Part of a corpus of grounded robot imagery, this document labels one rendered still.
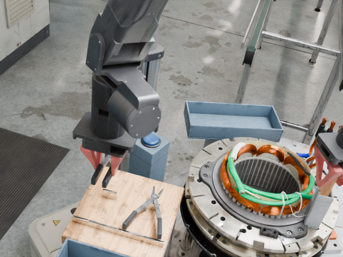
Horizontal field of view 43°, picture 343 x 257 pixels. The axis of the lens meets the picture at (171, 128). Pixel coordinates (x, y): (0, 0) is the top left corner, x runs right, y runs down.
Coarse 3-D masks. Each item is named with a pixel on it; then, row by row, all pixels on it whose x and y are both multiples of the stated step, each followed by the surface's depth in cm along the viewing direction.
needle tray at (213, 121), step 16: (192, 112) 121; (208, 112) 122; (224, 112) 122; (240, 112) 123; (256, 112) 123; (272, 112) 122; (192, 128) 112; (208, 128) 112; (224, 128) 113; (240, 128) 113; (256, 128) 113; (272, 128) 114; (208, 144) 122
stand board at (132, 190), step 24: (96, 192) 90; (120, 192) 90; (144, 192) 91; (168, 192) 92; (96, 216) 85; (120, 216) 86; (144, 216) 86; (168, 216) 87; (96, 240) 81; (120, 240) 81; (168, 240) 84
